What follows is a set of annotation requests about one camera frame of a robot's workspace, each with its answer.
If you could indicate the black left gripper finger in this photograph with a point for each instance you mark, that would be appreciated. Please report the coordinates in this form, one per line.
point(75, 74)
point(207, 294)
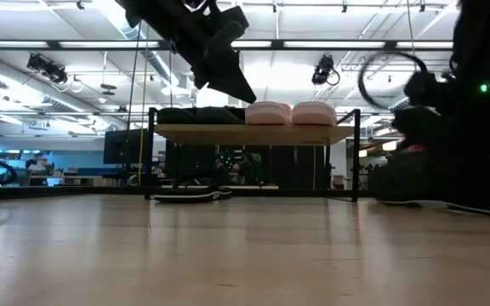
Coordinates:
point(234, 81)

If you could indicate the black foam slide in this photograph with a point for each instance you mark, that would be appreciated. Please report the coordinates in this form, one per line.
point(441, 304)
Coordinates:
point(177, 115)
point(221, 115)

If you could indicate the pink foam slide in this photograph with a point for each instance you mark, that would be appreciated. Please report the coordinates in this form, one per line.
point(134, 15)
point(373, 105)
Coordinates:
point(314, 114)
point(267, 113)

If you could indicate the black sandal with white stripe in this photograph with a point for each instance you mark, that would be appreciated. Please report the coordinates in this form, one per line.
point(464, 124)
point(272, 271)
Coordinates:
point(185, 197)
point(402, 178)

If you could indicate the green potted plant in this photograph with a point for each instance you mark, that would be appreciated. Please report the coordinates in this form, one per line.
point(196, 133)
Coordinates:
point(256, 161)

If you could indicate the black computer monitor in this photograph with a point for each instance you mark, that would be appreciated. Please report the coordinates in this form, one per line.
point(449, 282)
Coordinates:
point(123, 146)

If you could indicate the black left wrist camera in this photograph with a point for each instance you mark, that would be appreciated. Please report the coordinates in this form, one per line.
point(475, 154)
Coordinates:
point(230, 27)

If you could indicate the wooden shelf with black frame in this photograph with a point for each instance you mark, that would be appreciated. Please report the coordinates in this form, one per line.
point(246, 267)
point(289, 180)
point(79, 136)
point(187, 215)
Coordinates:
point(253, 135)

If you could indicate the black overhead frame beam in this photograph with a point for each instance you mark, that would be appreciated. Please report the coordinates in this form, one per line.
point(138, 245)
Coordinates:
point(391, 44)

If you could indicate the black ceiling camera cluster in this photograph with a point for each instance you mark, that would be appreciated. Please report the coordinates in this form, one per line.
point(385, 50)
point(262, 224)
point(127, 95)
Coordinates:
point(49, 69)

